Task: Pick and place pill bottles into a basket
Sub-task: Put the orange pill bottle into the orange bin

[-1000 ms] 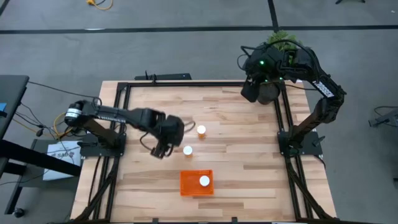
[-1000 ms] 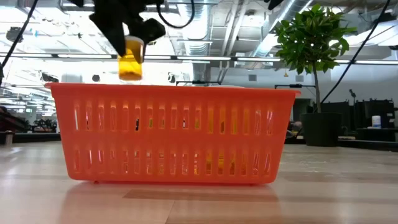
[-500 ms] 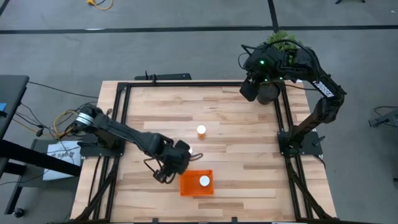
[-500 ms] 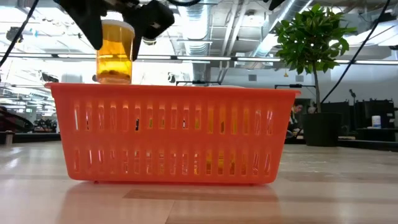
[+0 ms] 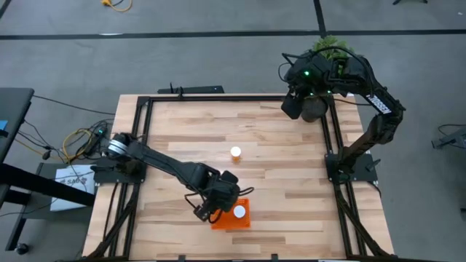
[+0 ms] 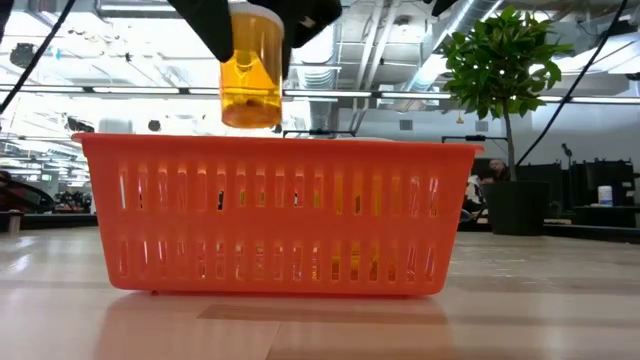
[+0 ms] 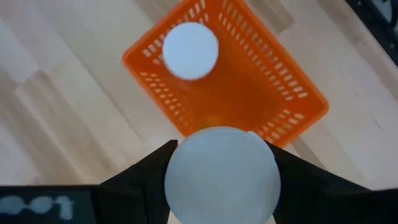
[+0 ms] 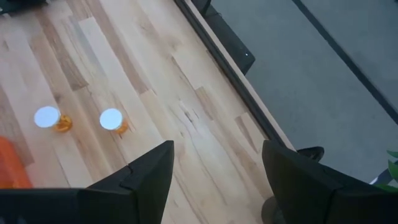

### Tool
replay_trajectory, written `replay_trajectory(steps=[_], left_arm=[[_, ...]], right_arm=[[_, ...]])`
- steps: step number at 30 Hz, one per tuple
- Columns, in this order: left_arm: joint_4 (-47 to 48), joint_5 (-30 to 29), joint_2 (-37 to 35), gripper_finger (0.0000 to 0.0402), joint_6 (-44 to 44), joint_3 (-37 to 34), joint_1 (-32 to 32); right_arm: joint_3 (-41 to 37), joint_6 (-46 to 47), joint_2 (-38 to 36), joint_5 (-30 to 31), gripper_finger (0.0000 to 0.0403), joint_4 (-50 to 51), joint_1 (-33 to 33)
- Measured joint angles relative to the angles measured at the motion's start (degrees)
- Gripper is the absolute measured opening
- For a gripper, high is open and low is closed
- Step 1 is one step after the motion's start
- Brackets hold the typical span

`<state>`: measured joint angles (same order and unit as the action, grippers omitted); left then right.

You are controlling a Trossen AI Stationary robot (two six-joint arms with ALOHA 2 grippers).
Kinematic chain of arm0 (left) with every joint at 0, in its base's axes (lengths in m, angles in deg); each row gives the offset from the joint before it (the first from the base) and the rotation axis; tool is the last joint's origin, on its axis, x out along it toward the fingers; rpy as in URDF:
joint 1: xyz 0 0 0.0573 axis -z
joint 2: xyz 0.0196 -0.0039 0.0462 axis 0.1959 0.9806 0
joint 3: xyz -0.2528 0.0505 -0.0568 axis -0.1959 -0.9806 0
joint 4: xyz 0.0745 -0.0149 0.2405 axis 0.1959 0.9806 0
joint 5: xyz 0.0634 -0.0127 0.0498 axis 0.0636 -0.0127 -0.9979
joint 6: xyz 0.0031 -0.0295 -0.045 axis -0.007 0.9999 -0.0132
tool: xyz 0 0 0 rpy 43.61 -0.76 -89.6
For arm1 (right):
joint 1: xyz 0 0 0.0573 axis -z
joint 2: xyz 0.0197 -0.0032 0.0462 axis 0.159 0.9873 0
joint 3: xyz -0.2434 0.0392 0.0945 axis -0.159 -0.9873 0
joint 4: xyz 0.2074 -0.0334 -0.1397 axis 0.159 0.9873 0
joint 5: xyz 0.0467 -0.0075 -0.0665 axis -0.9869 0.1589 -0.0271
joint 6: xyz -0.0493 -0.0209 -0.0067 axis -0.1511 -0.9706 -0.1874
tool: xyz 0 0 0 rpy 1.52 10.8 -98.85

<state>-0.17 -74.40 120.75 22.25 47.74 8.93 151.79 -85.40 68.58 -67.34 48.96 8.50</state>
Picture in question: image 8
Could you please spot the amber pill bottle white cap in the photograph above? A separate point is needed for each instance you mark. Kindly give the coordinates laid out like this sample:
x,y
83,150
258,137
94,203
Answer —
x,y
46,116
110,119

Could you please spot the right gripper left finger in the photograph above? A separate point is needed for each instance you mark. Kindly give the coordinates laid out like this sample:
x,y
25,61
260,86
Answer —
x,y
136,196

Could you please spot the orange slotted plastic basket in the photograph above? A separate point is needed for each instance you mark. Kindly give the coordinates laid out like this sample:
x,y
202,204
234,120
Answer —
x,y
12,168

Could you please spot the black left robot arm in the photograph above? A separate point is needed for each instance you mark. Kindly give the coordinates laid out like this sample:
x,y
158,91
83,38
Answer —
x,y
18,6

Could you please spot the black box with small light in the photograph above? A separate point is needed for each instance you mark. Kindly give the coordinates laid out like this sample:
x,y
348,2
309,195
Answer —
x,y
230,40

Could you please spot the black table foot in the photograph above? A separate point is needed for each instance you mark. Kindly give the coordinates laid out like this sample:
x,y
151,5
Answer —
x,y
312,153

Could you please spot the green leafy potted tree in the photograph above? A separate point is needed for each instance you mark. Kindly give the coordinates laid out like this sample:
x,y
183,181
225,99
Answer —
x,y
393,169

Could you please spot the black table edge rail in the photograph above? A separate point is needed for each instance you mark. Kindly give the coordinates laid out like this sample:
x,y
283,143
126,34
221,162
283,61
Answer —
x,y
247,104

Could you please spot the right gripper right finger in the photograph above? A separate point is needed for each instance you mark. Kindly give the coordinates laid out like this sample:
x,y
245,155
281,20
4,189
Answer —
x,y
308,196

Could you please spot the black plant pot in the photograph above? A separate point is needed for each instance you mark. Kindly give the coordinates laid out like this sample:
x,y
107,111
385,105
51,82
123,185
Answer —
x,y
382,178

